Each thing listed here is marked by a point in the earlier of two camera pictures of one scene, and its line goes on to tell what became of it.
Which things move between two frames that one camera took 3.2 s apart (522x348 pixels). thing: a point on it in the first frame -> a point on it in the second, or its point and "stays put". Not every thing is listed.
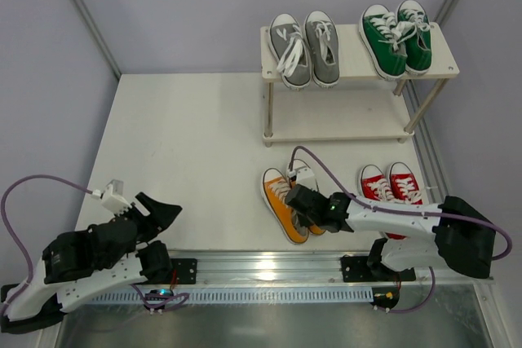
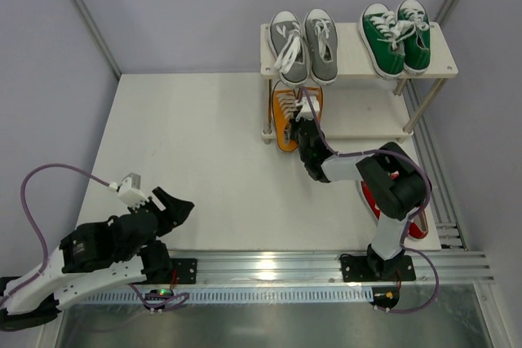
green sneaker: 414,30 stays put
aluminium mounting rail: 296,268 stays put
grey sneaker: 322,36 stays put
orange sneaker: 275,186 -> 284,105
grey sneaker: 290,50 stays put
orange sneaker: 313,230 -> 316,91
